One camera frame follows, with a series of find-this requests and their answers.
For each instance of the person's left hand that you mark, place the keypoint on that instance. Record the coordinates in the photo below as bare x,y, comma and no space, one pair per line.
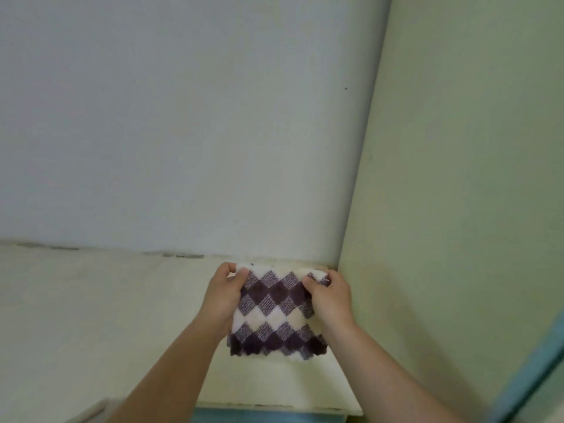
220,303

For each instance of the person's right hand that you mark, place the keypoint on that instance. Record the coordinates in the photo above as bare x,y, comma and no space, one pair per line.
332,306

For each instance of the person's right thumb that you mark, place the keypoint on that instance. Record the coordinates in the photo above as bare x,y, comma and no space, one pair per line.
312,285

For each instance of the person's left thumb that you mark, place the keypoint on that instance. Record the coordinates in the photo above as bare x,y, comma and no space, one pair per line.
241,279

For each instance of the purple white diamond-pattern towel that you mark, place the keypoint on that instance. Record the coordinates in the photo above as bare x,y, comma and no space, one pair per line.
275,317

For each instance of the person's right forearm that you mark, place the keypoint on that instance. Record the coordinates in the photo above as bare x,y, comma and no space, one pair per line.
387,378

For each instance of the person's left forearm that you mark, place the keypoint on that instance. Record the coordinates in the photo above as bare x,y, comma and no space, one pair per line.
172,374

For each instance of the teal door edge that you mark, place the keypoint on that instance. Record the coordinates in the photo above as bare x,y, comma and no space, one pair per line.
535,374

